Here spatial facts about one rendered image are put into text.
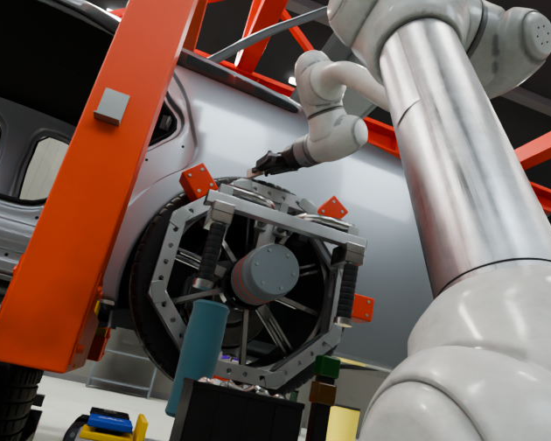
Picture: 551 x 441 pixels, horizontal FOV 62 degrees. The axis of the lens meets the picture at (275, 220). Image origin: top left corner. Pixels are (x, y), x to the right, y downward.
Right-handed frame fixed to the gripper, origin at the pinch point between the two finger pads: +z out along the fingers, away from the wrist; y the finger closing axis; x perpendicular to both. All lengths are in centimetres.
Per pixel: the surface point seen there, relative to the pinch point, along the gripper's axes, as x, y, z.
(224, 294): -39.8, -7.4, 2.2
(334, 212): -14.0, 15.0, -20.1
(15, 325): -53, -60, 3
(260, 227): -22.1, -6.9, -11.5
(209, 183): -10.9, -19.8, -3.8
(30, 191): 245, 142, 849
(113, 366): -78, 317, 754
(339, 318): -48, -3, -36
